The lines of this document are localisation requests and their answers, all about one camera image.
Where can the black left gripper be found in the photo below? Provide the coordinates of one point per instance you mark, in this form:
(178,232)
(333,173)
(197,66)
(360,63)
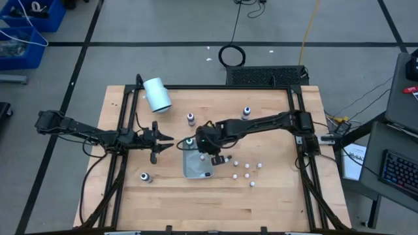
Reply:
(147,137)

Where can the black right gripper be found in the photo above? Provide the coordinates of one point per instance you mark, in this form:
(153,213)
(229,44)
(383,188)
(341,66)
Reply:
(212,140)

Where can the large green food coloring bottle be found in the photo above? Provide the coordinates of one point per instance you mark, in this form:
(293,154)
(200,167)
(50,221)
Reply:
(189,141)

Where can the large purple food coloring bottle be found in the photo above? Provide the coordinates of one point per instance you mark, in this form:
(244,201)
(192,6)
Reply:
(190,116)

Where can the large black food coloring bottle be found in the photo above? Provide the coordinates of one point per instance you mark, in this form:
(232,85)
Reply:
(144,176)

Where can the large blue food coloring bottle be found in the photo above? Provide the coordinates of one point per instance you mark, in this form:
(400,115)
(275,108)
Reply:
(246,110)

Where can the small orange bottle yellow label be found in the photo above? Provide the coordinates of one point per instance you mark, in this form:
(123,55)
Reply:
(247,175)

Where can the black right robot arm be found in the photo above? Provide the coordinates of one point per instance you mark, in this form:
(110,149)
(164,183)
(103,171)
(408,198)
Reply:
(261,120)

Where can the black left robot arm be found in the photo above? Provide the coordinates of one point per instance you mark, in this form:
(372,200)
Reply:
(88,130)

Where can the black perforated computer tower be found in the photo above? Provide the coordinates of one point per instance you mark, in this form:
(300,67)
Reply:
(264,75)

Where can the black controller box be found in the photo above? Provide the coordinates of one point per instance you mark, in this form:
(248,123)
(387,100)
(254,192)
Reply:
(343,128)

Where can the white paper sheet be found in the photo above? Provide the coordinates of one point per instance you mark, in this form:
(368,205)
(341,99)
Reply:
(354,163)

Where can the blue storage bin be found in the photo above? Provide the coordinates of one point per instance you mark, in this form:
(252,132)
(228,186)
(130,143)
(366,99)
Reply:
(49,23)
(29,58)

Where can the grey metal bar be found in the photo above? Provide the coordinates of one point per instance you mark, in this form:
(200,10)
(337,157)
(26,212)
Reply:
(13,79)

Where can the grey desk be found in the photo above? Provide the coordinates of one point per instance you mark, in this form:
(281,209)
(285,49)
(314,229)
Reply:
(401,104)
(375,156)

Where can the black keyboard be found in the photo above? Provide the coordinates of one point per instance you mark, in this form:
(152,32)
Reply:
(401,173)

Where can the red tool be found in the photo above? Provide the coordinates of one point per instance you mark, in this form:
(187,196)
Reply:
(409,89)

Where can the black desk device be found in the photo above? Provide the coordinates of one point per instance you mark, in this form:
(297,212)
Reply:
(414,68)

